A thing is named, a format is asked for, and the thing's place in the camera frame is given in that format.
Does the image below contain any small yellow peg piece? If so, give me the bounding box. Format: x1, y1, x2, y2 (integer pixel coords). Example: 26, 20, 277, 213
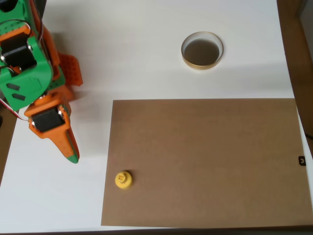
114, 170, 134, 190

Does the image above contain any orange robot base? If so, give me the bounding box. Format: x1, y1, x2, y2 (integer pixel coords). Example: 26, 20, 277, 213
58, 52, 85, 88

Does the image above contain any round gold-rimmed dish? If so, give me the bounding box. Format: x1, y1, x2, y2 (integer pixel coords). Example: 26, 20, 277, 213
181, 31, 224, 71

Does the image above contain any brown rectangular board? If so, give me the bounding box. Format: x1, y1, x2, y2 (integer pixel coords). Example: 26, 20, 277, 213
100, 98, 313, 227

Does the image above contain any white red servo cable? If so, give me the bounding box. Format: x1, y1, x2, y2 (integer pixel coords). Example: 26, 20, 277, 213
0, 97, 29, 122

